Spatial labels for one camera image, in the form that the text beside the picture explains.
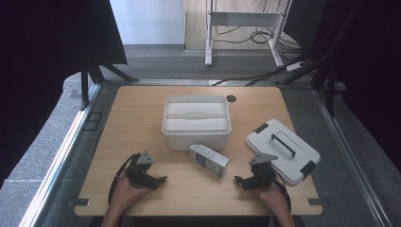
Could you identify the black tripod legs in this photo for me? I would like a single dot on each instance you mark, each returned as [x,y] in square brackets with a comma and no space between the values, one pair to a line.
[94,74]

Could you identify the dark floor hatch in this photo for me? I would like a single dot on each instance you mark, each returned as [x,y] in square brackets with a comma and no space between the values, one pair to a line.
[92,121]

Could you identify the black curtain with stands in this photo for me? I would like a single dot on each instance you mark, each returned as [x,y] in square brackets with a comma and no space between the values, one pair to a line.
[372,63]

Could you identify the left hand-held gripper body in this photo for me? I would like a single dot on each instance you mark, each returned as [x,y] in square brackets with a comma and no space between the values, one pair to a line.
[140,170]

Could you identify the small white grey carton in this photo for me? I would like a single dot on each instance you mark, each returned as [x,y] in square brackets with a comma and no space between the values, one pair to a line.
[209,159]

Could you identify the white plastic storage box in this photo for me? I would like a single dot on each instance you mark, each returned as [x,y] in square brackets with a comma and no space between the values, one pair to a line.
[195,138]

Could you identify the round black table grommet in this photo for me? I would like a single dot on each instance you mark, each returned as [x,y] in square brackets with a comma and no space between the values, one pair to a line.
[231,98]

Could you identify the white bin lid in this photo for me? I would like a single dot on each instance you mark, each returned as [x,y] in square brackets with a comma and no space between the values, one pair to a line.
[196,123]

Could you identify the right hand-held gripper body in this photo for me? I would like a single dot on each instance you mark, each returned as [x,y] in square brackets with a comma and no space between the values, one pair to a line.
[262,171]

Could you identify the long metal floor rail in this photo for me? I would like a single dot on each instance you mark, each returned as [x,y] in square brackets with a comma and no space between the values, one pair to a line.
[350,157]
[60,160]

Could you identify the person's left hand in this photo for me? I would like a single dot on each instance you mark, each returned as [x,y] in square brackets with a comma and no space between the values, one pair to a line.
[126,193]

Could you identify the large black curtain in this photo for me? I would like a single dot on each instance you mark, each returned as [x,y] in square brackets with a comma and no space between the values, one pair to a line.
[47,63]

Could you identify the white metal desk frame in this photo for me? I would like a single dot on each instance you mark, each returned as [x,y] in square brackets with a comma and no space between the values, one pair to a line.
[241,19]

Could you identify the person's right hand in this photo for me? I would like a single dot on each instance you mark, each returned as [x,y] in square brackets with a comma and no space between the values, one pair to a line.
[273,197]

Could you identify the white power strip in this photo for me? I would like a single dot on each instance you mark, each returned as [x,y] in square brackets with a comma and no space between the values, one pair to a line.
[295,66]

